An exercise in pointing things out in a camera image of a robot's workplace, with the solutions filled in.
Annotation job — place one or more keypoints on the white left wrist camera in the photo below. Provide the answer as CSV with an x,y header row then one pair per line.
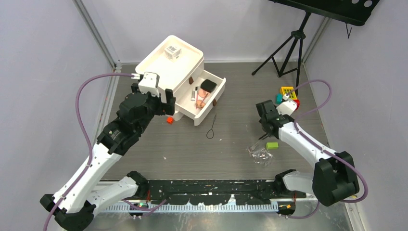
x,y
147,82

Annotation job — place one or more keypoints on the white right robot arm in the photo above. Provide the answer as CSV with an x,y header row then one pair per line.
x,y
334,176

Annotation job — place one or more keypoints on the white small cream tube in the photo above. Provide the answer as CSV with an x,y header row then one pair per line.
x,y
193,95

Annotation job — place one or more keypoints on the black compact case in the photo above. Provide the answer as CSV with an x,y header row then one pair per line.
x,y
208,85

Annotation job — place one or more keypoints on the pink powder puff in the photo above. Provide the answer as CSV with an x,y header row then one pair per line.
x,y
202,93

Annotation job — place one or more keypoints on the lime green block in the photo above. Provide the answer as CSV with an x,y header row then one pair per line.
x,y
271,145

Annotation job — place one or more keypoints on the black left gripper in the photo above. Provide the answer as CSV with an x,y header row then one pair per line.
x,y
170,100

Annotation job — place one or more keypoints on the small orange red cube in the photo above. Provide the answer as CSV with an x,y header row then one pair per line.
x,y
170,120

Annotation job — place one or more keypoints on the clear plastic bag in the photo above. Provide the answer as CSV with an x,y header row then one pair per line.
x,y
260,154

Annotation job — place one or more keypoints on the beige makeup sponge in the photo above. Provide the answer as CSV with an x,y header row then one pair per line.
x,y
200,104

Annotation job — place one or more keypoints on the red toy block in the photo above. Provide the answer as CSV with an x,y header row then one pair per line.
x,y
297,103

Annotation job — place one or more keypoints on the teal wooden block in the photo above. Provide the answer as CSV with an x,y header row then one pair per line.
x,y
279,98

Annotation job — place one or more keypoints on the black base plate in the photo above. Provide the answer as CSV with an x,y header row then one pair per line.
x,y
214,192

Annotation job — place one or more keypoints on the black music stand tray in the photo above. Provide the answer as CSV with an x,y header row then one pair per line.
x,y
354,12

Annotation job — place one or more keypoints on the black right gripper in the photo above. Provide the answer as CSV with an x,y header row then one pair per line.
x,y
261,121

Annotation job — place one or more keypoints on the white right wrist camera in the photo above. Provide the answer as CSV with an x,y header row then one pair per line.
x,y
287,107

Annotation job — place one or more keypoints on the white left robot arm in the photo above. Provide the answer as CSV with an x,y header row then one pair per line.
x,y
75,205

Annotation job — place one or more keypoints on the white drawer organizer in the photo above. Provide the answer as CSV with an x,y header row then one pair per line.
x,y
182,76

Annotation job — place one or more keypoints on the white barcode box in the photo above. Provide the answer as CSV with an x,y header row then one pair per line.
x,y
173,52

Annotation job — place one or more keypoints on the yellow toy block house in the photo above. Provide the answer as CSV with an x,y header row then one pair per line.
x,y
288,92

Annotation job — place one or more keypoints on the black hair loop tool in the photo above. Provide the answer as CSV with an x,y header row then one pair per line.
x,y
210,133

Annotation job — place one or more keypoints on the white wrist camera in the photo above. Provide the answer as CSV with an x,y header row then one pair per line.
x,y
147,82
287,107

